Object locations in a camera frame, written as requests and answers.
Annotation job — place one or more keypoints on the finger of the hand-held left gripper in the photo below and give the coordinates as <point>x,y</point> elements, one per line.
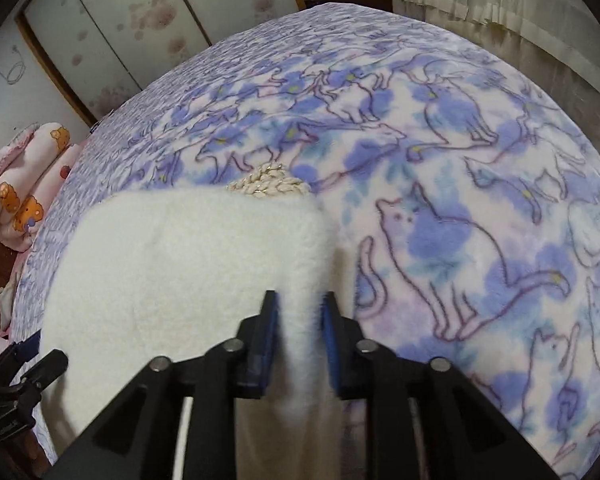
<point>22,350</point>
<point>50,365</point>

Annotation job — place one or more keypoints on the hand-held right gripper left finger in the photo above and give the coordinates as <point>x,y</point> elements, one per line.
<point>267,341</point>

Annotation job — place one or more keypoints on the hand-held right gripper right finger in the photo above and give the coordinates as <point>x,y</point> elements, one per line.
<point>328,341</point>

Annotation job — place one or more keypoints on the white fluffy cardigan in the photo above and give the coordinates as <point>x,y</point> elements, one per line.
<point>180,270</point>

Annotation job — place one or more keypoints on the pink bed sheet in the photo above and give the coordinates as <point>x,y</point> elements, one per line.
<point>15,290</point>

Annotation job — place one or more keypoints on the folded bear print quilt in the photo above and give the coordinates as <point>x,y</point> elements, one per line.
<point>35,185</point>

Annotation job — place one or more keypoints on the pink frilled pillow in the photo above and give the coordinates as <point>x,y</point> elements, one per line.
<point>5,160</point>

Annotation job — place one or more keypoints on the purple cat print blanket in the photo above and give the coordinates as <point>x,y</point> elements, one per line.
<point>455,160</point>

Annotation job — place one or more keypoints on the floral sliding door wardrobe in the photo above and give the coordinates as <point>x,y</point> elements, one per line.
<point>130,20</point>

